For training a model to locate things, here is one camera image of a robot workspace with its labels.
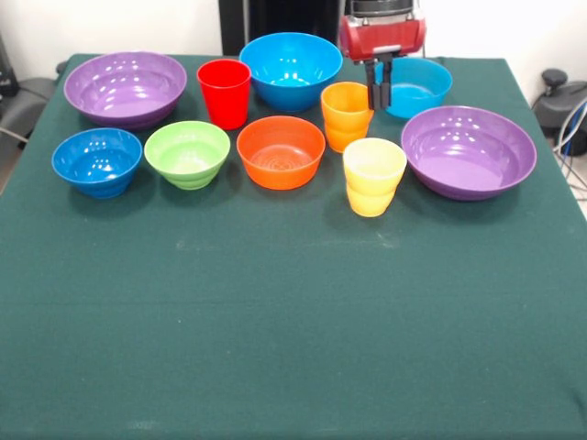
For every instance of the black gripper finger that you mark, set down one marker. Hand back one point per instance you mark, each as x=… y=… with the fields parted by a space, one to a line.
x=387 y=91
x=376 y=96

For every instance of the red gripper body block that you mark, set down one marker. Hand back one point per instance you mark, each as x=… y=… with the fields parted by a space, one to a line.
x=385 y=36

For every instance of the orange plastic cup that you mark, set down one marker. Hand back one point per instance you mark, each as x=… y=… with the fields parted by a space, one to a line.
x=344 y=124

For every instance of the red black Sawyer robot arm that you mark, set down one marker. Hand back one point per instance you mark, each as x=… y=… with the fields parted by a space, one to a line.
x=380 y=5

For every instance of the small light blue bowl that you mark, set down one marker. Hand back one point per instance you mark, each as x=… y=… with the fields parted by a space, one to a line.
x=417 y=91

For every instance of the yellow plastic cup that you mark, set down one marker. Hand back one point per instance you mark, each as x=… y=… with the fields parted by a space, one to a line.
x=371 y=183

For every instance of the large light blue bowl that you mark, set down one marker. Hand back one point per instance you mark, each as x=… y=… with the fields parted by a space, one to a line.
x=284 y=64

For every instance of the purple plastic bowl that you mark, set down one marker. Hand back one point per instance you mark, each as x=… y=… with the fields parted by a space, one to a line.
x=124 y=91
x=465 y=156

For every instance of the orange-red plastic bowl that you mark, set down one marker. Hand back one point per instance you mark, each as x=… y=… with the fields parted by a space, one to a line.
x=277 y=156

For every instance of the red plastic cup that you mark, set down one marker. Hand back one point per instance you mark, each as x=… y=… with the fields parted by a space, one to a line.
x=224 y=101

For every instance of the green plastic bowl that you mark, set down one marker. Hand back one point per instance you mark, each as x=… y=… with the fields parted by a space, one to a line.
x=185 y=156

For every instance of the dark green tablecloth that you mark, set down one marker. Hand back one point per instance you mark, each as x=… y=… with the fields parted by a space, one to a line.
x=293 y=321

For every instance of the dark blue plastic bowl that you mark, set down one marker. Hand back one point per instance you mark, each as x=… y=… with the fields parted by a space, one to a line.
x=96 y=165

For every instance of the black office chair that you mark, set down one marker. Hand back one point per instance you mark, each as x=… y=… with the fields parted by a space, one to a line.
x=27 y=96

